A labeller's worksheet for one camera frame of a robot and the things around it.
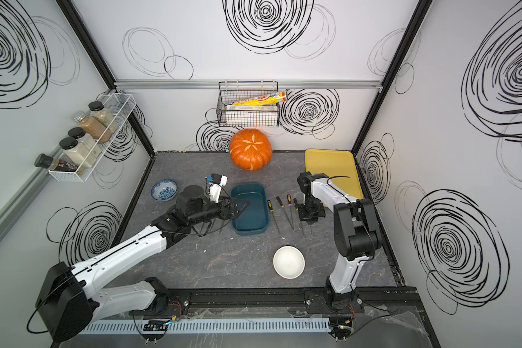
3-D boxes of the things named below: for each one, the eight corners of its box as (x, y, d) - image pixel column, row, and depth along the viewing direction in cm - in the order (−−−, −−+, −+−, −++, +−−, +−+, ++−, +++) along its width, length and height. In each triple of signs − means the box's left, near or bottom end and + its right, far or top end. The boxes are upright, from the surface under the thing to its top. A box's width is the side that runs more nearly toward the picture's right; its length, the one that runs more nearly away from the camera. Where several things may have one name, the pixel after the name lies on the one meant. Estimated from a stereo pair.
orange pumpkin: (244, 181, 109) (241, 160, 98) (228, 158, 120) (224, 137, 108) (274, 167, 116) (275, 146, 104) (257, 146, 126) (256, 125, 114)
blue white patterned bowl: (152, 203, 102) (147, 197, 98) (158, 185, 109) (155, 179, 105) (176, 203, 102) (172, 197, 98) (181, 185, 109) (178, 179, 105)
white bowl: (273, 280, 80) (273, 277, 76) (272, 250, 88) (273, 245, 83) (304, 280, 80) (306, 277, 76) (301, 250, 88) (303, 245, 83)
